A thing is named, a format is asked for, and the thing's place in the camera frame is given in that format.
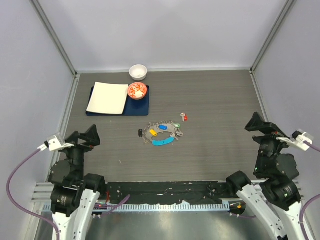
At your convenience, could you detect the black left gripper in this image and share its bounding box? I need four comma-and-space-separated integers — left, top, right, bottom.
62, 123, 100, 182

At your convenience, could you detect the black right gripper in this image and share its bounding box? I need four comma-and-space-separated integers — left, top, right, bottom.
244, 111, 297, 174

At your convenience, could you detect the steel key organizer blue handle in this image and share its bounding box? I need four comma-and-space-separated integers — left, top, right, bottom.
140, 120, 184, 147

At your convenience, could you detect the blue key tag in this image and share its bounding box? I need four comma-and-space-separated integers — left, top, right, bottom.
158, 125, 168, 130

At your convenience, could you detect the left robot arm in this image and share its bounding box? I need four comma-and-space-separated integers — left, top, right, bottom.
45, 124, 107, 240

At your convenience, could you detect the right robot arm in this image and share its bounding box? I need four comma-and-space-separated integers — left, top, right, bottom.
225, 112, 316, 240

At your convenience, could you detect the white square plate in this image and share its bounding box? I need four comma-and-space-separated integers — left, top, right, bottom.
86, 82, 129, 115

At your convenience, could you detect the black key fob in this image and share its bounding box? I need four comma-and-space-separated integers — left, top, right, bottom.
138, 129, 143, 137

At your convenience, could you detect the dark blue placemat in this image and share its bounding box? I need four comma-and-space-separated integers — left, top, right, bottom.
85, 85, 150, 117

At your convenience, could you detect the yellow key tag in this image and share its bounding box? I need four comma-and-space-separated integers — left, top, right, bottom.
149, 129, 158, 137

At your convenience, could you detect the red patterned bowl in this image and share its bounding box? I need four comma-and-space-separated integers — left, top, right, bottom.
127, 82, 148, 100

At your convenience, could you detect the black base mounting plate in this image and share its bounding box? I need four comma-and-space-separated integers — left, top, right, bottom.
106, 181, 237, 205

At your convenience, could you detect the red tagged key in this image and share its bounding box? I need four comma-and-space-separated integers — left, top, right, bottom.
180, 112, 188, 122

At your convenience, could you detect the white ceramic bowl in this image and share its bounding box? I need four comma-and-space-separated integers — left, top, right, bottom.
129, 64, 148, 81

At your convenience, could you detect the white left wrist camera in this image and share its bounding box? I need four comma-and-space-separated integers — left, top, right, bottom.
37, 133, 75, 152

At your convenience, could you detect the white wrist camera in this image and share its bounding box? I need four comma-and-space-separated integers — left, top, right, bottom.
37, 133, 75, 152
276, 129, 314, 152

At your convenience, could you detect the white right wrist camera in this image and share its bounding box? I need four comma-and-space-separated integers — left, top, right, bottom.
276, 129, 314, 152

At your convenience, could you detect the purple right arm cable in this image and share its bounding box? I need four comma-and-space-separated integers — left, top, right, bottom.
298, 141, 320, 240

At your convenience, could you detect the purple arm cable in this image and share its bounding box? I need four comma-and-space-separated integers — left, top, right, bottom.
6, 147, 61, 240
298, 141, 320, 240

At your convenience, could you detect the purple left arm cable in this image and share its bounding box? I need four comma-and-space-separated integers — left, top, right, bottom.
6, 147, 61, 240

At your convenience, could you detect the white slotted cable duct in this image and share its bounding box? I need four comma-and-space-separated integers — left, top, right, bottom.
114, 201, 230, 213

